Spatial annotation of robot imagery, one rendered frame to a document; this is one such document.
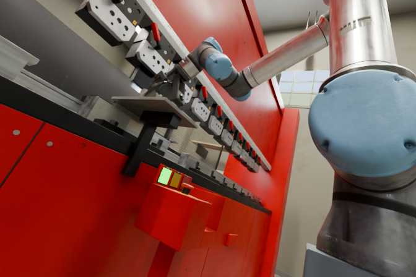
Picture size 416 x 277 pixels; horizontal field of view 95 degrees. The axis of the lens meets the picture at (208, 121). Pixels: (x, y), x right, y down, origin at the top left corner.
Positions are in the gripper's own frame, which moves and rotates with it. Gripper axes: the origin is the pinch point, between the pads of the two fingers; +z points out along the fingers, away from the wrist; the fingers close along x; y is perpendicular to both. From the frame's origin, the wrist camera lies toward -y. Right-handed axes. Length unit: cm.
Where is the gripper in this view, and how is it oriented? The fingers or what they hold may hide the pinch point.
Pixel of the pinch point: (144, 109)
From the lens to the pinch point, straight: 74.3
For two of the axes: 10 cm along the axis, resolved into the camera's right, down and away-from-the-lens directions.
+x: -4.6, -4.6, -7.6
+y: -4.3, -6.4, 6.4
